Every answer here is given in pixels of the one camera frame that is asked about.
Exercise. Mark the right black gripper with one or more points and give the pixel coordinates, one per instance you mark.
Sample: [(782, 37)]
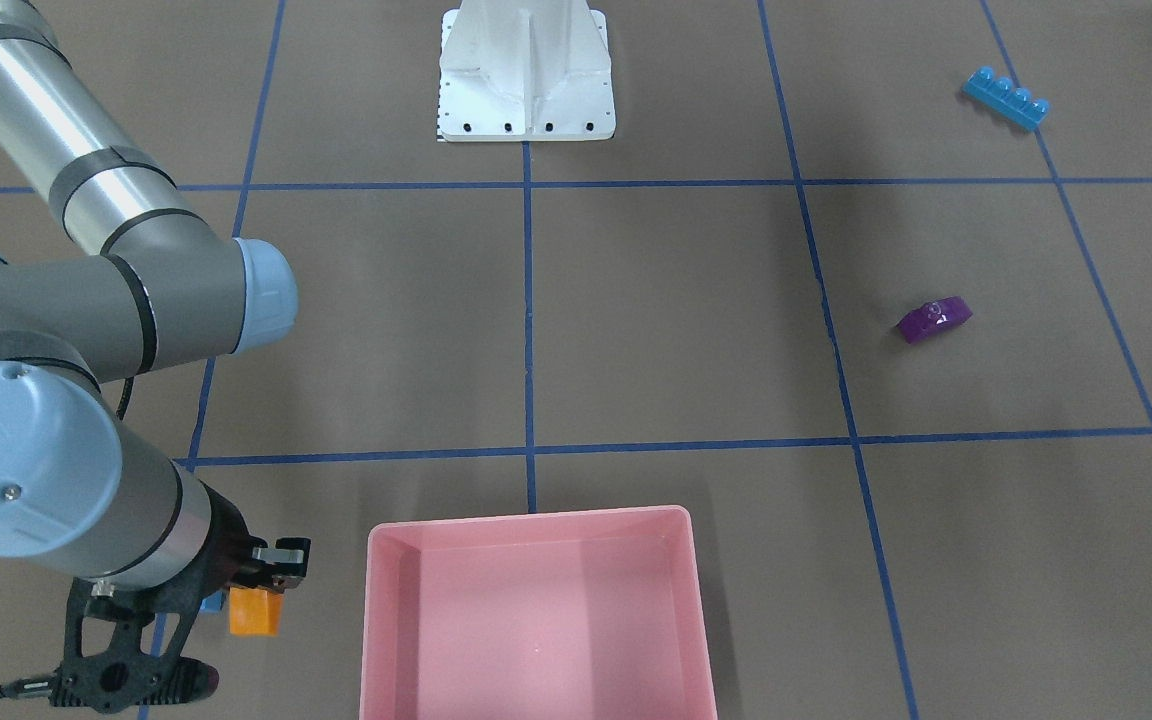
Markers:
[(227, 541)]

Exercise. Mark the orange toy block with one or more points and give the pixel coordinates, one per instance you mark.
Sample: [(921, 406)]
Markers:
[(254, 612)]

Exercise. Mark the small blue toy block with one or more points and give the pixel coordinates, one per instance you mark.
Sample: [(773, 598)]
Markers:
[(214, 603)]

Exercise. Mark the purple toy block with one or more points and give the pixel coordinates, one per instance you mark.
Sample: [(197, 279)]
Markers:
[(934, 318)]

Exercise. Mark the long blue toy block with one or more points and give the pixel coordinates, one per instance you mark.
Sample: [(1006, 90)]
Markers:
[(1000, 94)]

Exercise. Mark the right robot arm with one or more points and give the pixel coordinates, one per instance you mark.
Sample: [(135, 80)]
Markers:
[(155, 287)]

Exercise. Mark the pink plastic box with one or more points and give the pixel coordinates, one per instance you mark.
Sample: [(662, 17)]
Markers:
[(592, 614)]

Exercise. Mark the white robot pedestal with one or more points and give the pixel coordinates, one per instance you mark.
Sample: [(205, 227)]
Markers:
[(525, 71)]

